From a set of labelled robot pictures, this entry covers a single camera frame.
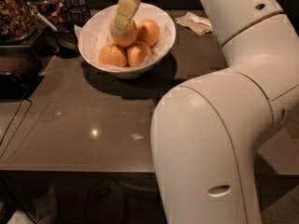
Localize yellowish orange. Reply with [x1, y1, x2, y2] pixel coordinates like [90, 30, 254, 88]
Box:
[110, 19, 137, 48]

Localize small glass snack jar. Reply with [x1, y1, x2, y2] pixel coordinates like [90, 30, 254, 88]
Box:
[26, 0, 69, 25]

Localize front right orange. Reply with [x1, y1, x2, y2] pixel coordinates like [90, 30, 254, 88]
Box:
[126, 41, 152, 67]

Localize white scoop handle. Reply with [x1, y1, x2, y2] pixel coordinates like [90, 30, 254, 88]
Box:
[31, 8, 58, 32]

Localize white ceramic bowl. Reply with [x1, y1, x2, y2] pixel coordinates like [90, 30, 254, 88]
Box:
[78, 2, 177, 80]

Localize crumpled paper napkins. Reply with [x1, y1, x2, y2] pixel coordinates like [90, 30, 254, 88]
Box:
[175, 11, 214, 35]

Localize black appliance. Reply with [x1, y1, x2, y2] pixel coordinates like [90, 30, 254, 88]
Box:
[0, 49, 43, 100]

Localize black power cable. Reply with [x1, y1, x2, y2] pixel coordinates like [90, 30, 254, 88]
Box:
[0, 70, 34, 159]

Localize black wire cup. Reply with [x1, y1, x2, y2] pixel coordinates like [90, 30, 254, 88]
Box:
[68, 5, 91, 27]

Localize front left orange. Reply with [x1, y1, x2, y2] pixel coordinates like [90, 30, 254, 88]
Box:
[98, 43, 127, 67]

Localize large glass snack jar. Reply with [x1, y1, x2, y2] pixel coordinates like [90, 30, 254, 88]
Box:
[0, 0, 36, 45]

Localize back right orange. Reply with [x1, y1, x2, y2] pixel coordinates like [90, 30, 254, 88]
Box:
[137, 19, 160, 48]

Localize dark glass container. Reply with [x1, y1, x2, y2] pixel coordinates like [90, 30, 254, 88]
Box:
[54, 21, 79, 59]

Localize white paper bowl liner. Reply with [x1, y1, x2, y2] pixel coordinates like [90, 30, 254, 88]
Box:
[74, 10, 173, 72]

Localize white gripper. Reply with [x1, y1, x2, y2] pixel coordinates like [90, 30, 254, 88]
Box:
[111, 0, 141, 35]

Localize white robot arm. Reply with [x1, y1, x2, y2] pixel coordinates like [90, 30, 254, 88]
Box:
[150, 0, 299, 224]

